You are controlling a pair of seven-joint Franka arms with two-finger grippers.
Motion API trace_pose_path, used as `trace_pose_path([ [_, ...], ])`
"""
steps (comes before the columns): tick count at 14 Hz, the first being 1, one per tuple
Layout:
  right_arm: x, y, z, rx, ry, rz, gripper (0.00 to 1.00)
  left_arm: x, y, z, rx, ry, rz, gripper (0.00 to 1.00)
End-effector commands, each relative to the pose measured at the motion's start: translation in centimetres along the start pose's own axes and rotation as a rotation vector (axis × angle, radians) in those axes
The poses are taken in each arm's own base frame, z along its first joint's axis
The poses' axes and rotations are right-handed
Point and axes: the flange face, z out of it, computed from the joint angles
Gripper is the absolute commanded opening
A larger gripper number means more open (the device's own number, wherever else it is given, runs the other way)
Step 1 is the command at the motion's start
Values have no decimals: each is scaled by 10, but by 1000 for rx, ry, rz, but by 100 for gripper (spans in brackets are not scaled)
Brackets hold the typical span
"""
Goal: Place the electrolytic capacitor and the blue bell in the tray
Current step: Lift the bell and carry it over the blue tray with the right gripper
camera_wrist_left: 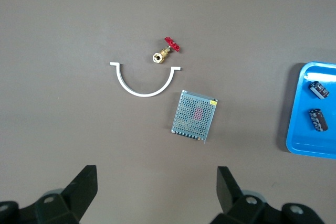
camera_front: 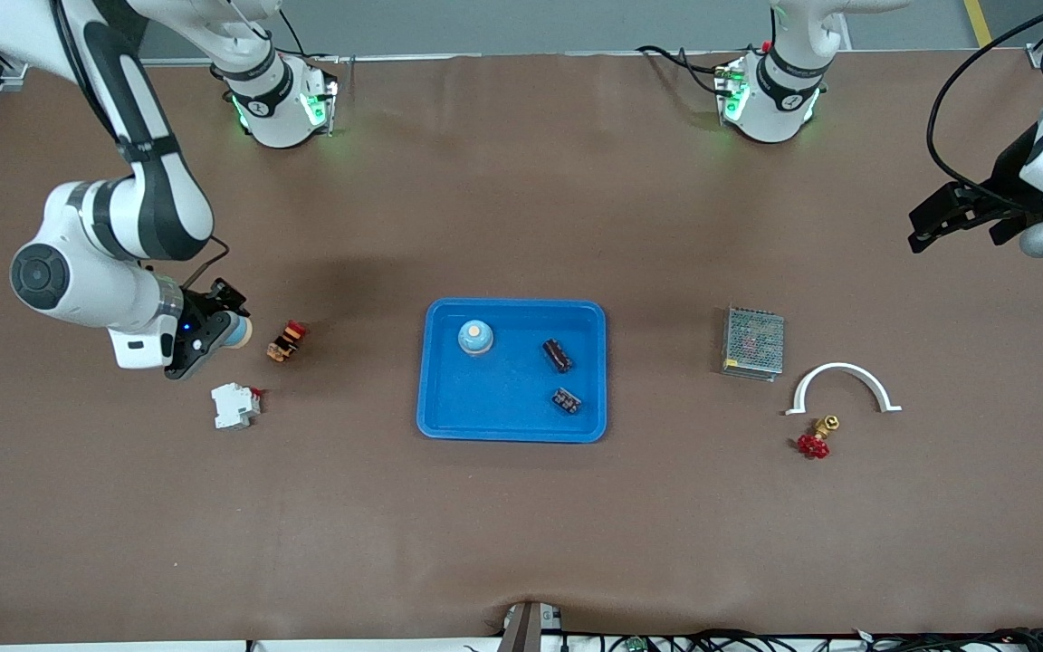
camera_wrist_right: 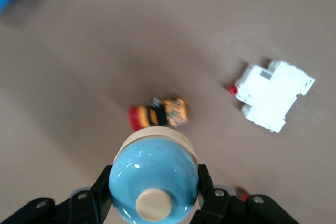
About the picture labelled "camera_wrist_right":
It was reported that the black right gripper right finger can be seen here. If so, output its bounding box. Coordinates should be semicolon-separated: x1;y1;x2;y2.
190;164;238;224

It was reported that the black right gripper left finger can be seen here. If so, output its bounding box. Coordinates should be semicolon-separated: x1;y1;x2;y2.
69;165;113;224

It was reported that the blue knob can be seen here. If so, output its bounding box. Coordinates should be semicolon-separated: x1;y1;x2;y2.
108;126;200;221

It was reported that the white circuit breaker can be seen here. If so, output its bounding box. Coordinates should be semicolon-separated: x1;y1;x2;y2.
227;60;316;134

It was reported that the red push button switch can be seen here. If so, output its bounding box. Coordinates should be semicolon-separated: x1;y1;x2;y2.
235;186;250;204

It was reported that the orange black switch red cap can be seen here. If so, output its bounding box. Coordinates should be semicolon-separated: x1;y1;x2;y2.
128;97;189;132

